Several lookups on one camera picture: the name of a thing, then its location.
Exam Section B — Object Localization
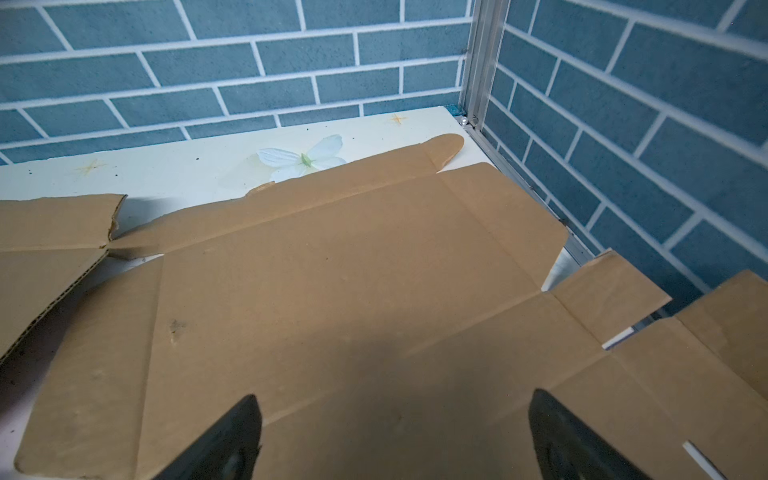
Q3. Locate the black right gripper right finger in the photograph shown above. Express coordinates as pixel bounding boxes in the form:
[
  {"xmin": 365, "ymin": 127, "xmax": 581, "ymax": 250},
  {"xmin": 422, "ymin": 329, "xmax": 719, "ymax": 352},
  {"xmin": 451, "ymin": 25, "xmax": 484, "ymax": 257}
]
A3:
[{"xmin": 528, "ymin": 388, "xmax": 648, "ymax": 480}]

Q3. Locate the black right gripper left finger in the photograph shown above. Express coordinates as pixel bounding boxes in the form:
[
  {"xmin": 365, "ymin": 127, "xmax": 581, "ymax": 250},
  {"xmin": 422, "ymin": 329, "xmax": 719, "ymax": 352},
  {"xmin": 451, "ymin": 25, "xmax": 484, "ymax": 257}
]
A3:
[{"xmin": 155, "ymin": 394, "xmax": 263, "ymax": 480}]

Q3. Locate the brown cardboard box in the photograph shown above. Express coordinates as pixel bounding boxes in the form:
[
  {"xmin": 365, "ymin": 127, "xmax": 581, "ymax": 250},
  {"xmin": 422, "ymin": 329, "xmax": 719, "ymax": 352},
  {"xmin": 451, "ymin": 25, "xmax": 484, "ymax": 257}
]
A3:
[
  {"xmin": 14, "ymin": 134, "xmax": 767, "ymax": 479},
  {"xmin": 1, "ymin": 194, "xmax": 125, "ymax": 360}
]

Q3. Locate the aluminium corner post right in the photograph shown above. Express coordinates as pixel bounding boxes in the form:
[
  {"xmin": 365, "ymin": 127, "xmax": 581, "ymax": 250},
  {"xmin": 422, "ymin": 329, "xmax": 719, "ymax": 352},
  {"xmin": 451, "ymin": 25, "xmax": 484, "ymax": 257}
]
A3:
[{"xmin": 460, "ymin": 0, "xmax": 510, "ymax": 130}]

